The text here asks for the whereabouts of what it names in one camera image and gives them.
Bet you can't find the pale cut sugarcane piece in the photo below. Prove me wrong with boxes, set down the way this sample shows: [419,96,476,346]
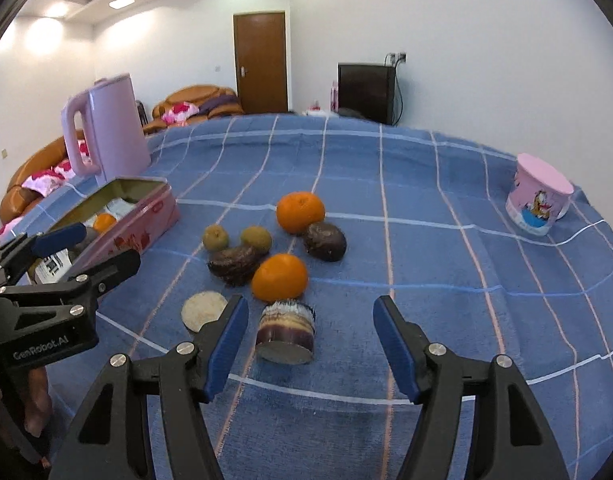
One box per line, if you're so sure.
[181,291,229,333]

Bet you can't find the layered cylindrical cake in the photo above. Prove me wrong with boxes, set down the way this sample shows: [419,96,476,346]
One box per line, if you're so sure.
[255,299,316,365]

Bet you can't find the person's left hand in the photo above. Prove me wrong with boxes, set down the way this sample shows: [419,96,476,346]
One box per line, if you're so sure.
[22,366,54,438]

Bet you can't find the small brown-green fruit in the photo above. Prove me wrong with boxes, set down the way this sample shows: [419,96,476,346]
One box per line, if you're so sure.
[202,224,230,252]
[240,226,273,253]

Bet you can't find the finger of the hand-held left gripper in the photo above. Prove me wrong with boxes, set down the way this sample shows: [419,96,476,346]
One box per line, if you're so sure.
[0,222,87,286]
[0,249,141,323]

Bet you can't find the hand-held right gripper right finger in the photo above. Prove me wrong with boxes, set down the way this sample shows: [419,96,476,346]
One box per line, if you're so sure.
[373,295,570,480]

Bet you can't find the dark purple passion fruit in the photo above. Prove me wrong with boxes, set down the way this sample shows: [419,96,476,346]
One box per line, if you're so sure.
[303,221,348,262]
[207,245,268,288]

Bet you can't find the brown wooden door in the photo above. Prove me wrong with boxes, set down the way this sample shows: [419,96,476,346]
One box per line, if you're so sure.
[233,11,290,115]

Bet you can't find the pink tin box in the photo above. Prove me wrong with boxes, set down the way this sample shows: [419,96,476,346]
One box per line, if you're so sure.
[29,176,182,286]

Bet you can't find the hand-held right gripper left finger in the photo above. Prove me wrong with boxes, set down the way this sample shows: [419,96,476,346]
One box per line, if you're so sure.
[49,295,250,480]

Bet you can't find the white printed leaflet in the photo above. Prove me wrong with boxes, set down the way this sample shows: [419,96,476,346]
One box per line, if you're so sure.
[36,249,71,281]

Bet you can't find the pink electric kettle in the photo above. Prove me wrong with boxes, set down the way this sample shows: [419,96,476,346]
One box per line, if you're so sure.
[61,74,152,187]

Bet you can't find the pink cloth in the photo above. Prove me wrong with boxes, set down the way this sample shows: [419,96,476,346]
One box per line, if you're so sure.
[0,215,27,241]

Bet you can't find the black power cable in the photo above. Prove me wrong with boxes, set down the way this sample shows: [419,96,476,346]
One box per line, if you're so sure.
[384,52,405,126]

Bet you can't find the pink floral pillow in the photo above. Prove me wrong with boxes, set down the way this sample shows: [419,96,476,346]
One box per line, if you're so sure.
[161,101,200,126]
[21,140,94,196]

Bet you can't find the purple cloth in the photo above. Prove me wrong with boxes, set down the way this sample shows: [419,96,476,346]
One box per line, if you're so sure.
[199,94,240,117]

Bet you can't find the pink cartoon cup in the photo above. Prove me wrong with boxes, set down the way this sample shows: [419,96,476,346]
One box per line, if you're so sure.
[505,153,575,237]

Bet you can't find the black television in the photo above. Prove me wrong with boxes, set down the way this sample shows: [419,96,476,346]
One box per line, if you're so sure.
[338,62,397,126]

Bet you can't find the large orange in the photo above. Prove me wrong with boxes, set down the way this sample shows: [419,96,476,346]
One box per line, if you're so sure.
[276,191,326,235]
[251,253,309,303]

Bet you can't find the brown leather sofa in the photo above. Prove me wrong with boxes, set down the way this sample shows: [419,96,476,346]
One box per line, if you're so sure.
[0,130,87,226]
[151,85,244,135]

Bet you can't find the blue plaid blanket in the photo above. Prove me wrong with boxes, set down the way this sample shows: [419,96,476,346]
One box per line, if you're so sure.
[0,114,613,480]

